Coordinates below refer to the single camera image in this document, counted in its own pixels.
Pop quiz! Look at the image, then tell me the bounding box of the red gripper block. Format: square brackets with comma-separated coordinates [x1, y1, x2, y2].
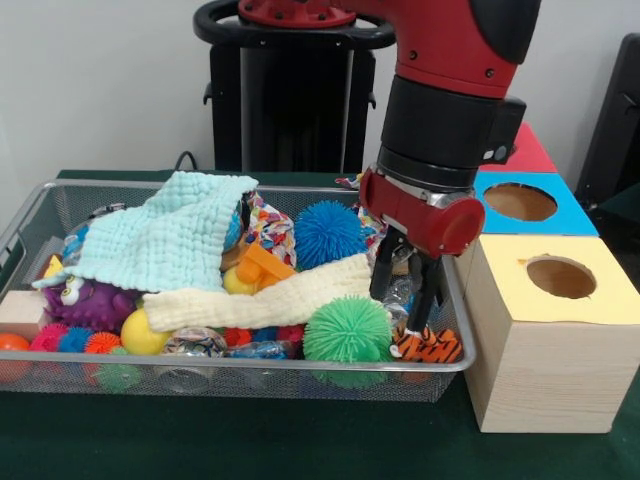
[357, 167, 487, 337]

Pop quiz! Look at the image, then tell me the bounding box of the orange tiger striped toy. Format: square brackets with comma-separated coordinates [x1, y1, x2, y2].
[391, 324, 465, 367]

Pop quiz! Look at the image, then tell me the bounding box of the cream yellow cloth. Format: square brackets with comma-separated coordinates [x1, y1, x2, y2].
[143, 252, 374, 333]

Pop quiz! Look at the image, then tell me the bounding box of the colourful polka dot cloth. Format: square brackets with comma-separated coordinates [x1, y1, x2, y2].
[240, 192, 298, 269]

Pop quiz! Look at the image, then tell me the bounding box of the wooden box with three holes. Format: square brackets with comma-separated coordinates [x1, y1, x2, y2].
[455, 122, 640, 434]

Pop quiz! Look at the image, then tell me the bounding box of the clear mesh bin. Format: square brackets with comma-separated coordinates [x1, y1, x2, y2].
[0, 180, 477, 403]

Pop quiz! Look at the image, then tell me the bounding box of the green spiky ball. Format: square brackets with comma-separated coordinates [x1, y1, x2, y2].
[303, 295, 394, 389]

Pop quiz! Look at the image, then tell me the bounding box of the blue spiky ball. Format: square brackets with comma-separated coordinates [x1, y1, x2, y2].
[293, 199, 369, 271]

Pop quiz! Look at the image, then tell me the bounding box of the dark green table cloth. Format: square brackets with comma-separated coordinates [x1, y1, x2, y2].
[0, 168, 640, 480]

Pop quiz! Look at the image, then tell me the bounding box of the mint green waffle cloth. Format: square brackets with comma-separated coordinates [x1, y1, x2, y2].
[75, 171, 259, 293]

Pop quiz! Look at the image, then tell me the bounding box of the black upright panel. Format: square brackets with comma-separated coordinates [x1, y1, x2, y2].
[575, 33, 640, 236]

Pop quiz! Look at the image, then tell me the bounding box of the yellow ball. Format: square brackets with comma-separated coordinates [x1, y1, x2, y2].
[120, 308, 173, 357]

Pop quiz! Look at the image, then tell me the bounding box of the purple plush toy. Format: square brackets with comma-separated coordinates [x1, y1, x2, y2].
[40, 275, 141, 331]

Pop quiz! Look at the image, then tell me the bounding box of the plain wooden block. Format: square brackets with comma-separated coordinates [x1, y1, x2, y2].
[0, 290, 51, 343]

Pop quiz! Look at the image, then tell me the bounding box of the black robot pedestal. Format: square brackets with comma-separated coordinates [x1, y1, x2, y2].
[193, 0, 401, 173]

